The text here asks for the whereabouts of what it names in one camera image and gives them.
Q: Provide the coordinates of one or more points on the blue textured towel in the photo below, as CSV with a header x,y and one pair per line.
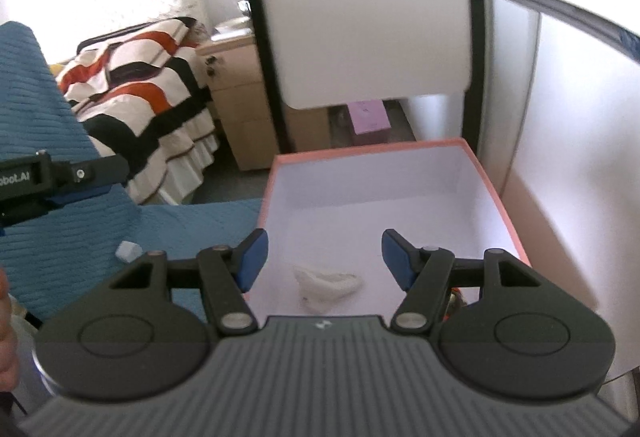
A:
x,y
60,117

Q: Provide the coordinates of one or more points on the small white charger plug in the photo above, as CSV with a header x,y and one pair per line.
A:
x,y
127,251

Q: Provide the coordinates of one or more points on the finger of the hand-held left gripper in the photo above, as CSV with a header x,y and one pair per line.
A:
x,y
95,172

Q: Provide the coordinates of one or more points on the striped patterned quilt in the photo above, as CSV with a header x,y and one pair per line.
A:
x,y
140,97

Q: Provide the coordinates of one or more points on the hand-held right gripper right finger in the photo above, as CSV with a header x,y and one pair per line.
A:
x,y
397,262

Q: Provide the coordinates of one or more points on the white chair with black frame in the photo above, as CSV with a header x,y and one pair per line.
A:
x,y
370,17

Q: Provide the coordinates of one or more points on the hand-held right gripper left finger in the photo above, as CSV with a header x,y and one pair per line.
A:
x,y
252,262

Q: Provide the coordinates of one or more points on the pink paper bag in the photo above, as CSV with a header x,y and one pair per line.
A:
x,y
370,117

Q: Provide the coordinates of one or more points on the black and red figurine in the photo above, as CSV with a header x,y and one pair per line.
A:
x,y
454,298

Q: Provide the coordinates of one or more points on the person's left hand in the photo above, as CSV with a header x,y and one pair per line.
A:
x,y
7,342

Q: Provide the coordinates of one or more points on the wooden nightstand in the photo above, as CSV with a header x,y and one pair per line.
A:
x,y
240,117

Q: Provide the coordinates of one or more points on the nightstand key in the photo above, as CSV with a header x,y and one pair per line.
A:
x,y
212,65

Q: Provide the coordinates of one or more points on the white fluffy bone toy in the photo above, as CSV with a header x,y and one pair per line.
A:
x,y
325,284

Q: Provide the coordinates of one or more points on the pink cardboard box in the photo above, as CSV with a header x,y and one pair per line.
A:
x,y
375,187

